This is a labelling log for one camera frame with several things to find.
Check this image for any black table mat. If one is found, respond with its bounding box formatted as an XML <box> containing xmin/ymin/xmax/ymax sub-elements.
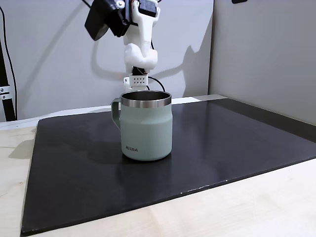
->
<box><xmin>20</xmin><ymin>97</ymin><xmax>316</xmax><ymax>237</ymax></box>

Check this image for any green metal mug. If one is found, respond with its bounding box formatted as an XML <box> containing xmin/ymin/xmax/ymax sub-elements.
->
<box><xmin>110</xmin><ymin>90</ymin><xmax>173</xmax><ymax>161</ymax></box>

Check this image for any black stand post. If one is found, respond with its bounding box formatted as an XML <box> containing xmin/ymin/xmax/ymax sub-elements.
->
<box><xmin>0</xmin><ymin>37</ymin><xmax>17</xmax><ymax>121</ymax></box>

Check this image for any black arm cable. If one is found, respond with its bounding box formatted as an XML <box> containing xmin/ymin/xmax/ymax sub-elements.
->
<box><xmin>145</xmin><ymin>77</ymin><xmax>165</xmax><ymax>92</ymax></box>

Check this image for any black camera box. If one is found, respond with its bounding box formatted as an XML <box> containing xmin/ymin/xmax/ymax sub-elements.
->
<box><xmin>84</xmin><ymin>0</ymin><xmax>132</xmax><ymax>41</ymax></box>

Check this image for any white stand clamp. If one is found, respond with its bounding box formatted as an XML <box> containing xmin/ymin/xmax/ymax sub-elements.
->
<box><xmin>0</xmin><ymin>85</ymin><xmax>11</xmax><ymax>100</ymax></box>

